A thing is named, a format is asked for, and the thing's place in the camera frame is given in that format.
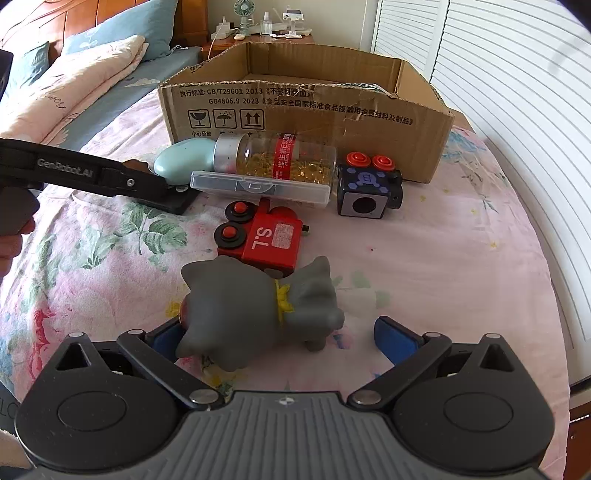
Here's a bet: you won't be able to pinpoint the light blue oval case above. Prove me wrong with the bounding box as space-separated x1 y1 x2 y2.
153 138 215 186

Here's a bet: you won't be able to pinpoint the black digital timer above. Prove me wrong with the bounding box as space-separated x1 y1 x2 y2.
136 186 199 215

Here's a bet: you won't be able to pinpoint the grey cat figurine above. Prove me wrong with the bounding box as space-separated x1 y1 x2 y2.
176 256 345 372

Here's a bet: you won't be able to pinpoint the clear plastic card case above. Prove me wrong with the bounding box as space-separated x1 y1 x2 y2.
190 171 331 207

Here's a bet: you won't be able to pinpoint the red toy block car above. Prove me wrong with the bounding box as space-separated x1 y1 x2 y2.
214 198 308 278

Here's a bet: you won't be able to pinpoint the clear bottle of yellow capsules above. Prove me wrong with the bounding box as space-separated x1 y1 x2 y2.
213 132 337 185

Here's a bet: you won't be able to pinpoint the black cube toy red knobs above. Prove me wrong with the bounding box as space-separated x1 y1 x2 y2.
337 151 404 219

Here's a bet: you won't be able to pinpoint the black glossy computer mouse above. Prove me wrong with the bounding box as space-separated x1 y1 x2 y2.
122 159 153 177

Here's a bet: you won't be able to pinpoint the person's left hand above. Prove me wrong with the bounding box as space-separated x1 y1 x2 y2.
0 217 35 279

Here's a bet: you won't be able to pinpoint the pink folded quilt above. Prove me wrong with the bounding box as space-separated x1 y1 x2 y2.
1 35 148 146

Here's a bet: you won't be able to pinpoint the blue pillow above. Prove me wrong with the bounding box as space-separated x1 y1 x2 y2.
4 42 49 96
62 0 177 61

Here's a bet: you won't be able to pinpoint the pink floral table cloth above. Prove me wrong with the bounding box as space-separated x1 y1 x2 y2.
0 87 571 480

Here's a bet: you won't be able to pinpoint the blue bed sheet mattress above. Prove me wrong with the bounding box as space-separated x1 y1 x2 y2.
50 47 200 151

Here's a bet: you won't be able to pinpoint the wooden headboard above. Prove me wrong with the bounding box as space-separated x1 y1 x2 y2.
20 0 209 51

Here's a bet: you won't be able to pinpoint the white power strip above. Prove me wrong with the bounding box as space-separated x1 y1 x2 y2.
211 17 235 41

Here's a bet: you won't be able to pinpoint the small green desk fan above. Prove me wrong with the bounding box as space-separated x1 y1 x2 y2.
233 0 256 36

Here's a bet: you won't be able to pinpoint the clear spray bottle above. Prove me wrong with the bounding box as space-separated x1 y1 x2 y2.
260 11 273 37

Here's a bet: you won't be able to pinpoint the white desk gadget stand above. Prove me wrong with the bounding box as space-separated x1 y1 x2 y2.
281 6 304 39

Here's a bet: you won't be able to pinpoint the brown cardboard box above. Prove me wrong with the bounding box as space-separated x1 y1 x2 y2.
158 43 454 183

